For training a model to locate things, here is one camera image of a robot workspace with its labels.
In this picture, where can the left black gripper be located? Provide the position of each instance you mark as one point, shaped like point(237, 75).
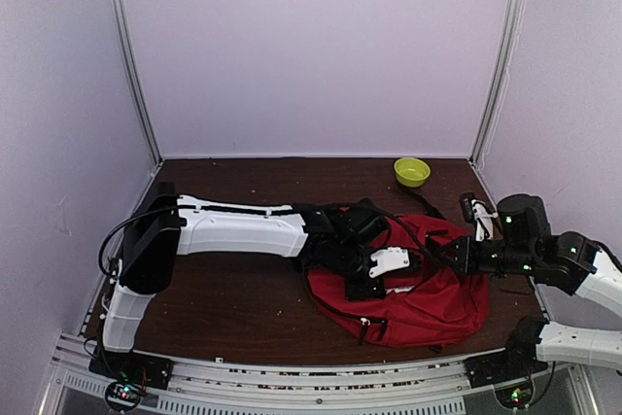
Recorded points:
point(375, 290)

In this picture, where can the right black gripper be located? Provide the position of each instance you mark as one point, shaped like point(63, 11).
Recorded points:
point(466, 260)

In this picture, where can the red backpack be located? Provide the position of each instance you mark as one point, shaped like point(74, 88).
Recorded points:
point(443, 308)

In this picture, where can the teal capped white marker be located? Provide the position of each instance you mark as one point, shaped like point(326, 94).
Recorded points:
point(401, 290)

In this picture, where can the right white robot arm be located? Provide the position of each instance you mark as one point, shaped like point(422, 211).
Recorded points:
point(579, 267)

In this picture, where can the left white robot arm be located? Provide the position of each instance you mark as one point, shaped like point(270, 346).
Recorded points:
point(168, 225)

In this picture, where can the lime green bowl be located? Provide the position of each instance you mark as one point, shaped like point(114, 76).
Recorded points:
point(411, 172)

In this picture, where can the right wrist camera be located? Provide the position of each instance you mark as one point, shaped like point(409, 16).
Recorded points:
point(478, 214)

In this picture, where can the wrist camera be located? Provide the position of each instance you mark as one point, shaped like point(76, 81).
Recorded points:
point(392, 259)
point(478, 214)

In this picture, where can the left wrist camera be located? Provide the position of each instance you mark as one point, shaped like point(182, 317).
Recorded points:
point(392, 259)

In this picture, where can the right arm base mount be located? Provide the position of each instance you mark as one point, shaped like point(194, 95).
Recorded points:
point(508, 373)

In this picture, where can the right aluminium frame post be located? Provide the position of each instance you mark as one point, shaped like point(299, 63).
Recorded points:
point(509, 36)

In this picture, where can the aluminium frame post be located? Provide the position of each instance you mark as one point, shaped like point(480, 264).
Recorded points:
point(509, 36)
point(134, 83)

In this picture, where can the front aluminium rail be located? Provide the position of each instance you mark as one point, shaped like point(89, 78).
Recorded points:
point(438, 386)

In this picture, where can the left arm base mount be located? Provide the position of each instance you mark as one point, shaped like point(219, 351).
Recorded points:
point(131, 377)

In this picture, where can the left aluminium frame post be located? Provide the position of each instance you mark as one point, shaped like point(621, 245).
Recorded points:
point(134, 83)

